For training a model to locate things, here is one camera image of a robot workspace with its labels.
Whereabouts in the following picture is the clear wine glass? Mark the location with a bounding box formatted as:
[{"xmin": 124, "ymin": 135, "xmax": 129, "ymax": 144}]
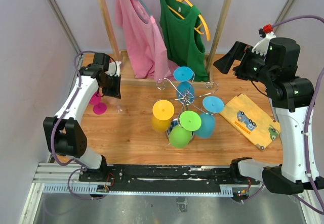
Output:
[{"xmin": 106, "ymin": 97, "xmax": 124, "ymax": 113}]

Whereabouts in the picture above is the pink t-shirt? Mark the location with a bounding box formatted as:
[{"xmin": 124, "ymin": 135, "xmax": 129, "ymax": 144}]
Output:
[{"xmin": 115, "ymin": 0, "xmax": 178, "ymax": 81}]

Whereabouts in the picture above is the green plastic wine glass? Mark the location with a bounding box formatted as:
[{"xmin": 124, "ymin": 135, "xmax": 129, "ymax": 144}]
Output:
[{"xmin": 169, "ymin": 110, "xmax": 201, "ymax": 148}]

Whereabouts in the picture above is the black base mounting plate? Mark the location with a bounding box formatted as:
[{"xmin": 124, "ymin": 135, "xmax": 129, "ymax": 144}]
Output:
[{"xmin": 78, "ymin": 164, "xmax": 259, "ymax": 194}]

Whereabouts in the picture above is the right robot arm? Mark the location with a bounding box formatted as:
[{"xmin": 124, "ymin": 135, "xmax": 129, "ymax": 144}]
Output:
[{"xmin": 214, "ymin": 37, "xmax": 323, "ymax": 195}]

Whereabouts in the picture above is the aluminium frame rail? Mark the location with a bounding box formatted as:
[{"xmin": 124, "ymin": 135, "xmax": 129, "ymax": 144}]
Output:
[{"xmin": 32, "ymin": 162, "xmax": 311, "ymax": 197}]

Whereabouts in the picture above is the wooden clothes rack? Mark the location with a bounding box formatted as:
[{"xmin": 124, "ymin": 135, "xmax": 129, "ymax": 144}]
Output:
[{"xmin": 91, "ymin": 0, "xmax": 238, "ymax": 87}]

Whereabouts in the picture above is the yellow plastic wine glass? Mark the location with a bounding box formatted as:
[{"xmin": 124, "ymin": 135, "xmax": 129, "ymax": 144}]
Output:
[{"xmin": 151, "ymin": 100, "xmax": 174, "ymax": 132}]

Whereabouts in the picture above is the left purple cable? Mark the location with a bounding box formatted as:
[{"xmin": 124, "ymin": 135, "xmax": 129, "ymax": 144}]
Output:
[{"xmin": 50, "ymin": 51, "xmax": 109, "ymax": 201}]

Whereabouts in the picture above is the magenta plastic wine glass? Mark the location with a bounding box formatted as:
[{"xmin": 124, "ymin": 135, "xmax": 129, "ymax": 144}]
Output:
[{"xmin": 89, "ymin": 92, "xmax": 107, "ymax": 115}]

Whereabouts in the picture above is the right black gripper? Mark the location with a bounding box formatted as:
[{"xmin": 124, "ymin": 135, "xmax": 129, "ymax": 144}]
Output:
[{"xmin": 214, "ymin": 40, "xmax": 276, "ymax": 85}]

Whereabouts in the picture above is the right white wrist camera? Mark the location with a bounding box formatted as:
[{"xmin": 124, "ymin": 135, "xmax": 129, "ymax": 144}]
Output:
[{"xmin": 252, "ymin": 24, "xmax": 276, "ymax": 56}]

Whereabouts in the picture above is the blue wine glass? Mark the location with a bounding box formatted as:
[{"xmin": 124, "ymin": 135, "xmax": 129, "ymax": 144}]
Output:
[
  {"xmin": 195, "ymin": 96, "xmax": 224, "ymax": 139},
  {"xmin": 173, "ymin": 66, "xmax": 194, "ymax": 98}
]

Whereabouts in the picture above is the yellow clothes hanger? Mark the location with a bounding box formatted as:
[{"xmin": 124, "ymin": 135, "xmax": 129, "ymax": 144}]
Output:
[{"xmin": 160, "ymin": 0, "xmax": 211, "ymax": 41}]

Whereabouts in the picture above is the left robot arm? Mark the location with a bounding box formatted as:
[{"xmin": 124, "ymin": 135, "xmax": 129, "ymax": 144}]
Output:
[{"xmin": 43, "ymin": 53, "xmax": 122, "ymax": 182}]

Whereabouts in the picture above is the green tank top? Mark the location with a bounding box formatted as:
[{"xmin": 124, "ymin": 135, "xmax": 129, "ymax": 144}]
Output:
[{"xmin": 159, "ymin": 0, "xmax": 209, "ymax": 82}]

